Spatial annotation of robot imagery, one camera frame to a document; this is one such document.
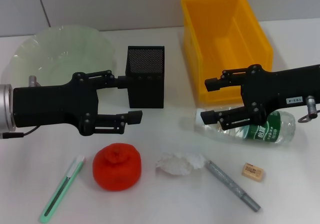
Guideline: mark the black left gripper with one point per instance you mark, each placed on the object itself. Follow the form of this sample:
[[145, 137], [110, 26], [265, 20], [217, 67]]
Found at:
[[50, 104]]

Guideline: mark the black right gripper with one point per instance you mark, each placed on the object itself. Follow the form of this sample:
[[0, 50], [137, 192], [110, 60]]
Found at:
[[275, 89]]

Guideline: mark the clear bottle with green label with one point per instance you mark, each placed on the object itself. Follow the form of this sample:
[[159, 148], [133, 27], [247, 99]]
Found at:
[[285, 128]]

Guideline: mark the white paper ball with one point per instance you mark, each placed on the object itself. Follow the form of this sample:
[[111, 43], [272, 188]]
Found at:
[[177, 165]]

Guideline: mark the black mesh pen holder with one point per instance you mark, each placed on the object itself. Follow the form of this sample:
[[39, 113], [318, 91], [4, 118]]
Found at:
[[147, 96]]

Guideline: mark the pale green glass fruit plate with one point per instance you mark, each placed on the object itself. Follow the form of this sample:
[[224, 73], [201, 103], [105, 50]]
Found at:
[[62, 49]]

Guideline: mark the beige eraser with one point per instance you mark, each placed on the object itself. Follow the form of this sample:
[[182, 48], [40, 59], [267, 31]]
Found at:
[[253, 171]]

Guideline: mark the grey marker pen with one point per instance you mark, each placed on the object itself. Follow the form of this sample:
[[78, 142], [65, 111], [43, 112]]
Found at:
[[230, 184]]

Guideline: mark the green utility knife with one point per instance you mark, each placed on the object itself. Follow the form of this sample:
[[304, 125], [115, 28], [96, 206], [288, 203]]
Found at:
[[62, 186]]

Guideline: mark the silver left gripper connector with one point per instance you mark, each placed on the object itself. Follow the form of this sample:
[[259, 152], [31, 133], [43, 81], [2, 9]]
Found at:
[[33, 80]]

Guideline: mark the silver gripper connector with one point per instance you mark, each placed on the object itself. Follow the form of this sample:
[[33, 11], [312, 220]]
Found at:
[[312, 105], [33, 80]]

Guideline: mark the yellow plastic bin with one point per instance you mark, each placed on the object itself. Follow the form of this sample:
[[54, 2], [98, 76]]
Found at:
[[217, 22]]

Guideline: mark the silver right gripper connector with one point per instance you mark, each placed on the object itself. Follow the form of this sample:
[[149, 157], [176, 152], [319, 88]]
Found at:
[[312, 105]]

